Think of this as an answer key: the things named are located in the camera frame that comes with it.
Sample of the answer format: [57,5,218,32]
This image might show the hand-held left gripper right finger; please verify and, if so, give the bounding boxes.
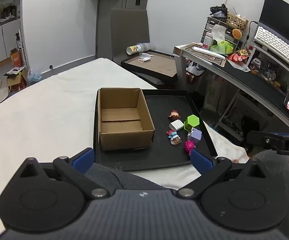
[176,149,269,198]

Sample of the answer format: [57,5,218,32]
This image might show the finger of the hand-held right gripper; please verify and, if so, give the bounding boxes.
[246,130,289,152]

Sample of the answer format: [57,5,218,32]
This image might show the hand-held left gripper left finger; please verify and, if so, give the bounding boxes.
[19,148,110,197]

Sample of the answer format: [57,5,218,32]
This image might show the white plug charger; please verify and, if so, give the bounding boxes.
[169,119,184,132]

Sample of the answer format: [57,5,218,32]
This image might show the brown cardboard box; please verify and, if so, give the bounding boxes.
[98,87,155,152]

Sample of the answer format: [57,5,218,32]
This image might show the pink spiky toy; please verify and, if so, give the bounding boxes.
[184,141,196,155]

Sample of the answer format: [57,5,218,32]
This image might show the person's grey trouser right leg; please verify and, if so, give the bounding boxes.
[248,149,289,240]

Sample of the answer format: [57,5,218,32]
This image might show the person's grey trouser leg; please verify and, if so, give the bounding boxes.
[85,164,166,193]
[248,149,289,240]

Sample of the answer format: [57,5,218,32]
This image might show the purple toy box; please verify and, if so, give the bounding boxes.
[187,127,202,145]

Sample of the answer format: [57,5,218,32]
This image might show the person's grey trouser left leg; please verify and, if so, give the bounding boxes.
[85,164,166,193]

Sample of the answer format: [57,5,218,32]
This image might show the green hexagonal box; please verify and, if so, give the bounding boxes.
[184,114,200,133]

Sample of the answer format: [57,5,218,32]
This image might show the red and blue figurine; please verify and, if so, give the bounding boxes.
[166,129,179,140]

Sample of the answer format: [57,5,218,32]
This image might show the brown-haired figurine with red bow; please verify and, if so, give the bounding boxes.
[168,110,181,121]

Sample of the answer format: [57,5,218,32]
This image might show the black desk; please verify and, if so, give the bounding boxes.
[173,44,289,137]

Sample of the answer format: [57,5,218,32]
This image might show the desk shelf figurines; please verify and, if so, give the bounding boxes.
[249,57,286,88]

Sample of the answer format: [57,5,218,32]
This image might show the red plush toy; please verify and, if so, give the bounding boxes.
[227,48,250,65]

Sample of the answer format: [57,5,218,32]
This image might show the white keyboard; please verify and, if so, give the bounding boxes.
[254,26,289,75]

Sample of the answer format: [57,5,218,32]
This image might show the blue plastic bag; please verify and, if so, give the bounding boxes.
[27,68,44,83]

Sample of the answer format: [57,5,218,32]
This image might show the green plastic bag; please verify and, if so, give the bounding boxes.
[210,40,234,56]

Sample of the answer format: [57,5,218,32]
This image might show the white paper roll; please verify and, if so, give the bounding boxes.
[191,46,226,61]

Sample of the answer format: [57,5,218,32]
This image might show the open cardboard box with red print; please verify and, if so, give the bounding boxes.
[4,66,28,92]

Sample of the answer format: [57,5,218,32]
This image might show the black tray with brown floor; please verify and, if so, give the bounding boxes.
[121,50,178,83]

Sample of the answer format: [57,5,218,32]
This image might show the white tissue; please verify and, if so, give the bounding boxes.
[210,24,226,43]

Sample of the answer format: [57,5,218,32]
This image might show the grey drawer organizer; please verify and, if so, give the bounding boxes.
[200,16,238,46]

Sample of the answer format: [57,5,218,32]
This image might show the white face mask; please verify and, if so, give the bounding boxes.
[138,53,155,63]

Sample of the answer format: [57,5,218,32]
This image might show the wicker basket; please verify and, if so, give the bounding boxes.
[226,12,249,32]

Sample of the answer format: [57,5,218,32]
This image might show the orange carton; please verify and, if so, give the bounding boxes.
[10,48,23,67]

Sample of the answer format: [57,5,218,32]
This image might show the black monitor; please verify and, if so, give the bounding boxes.
[258,0,289,53]

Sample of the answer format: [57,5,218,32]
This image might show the grey chair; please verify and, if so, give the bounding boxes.
[110,7,165,85]

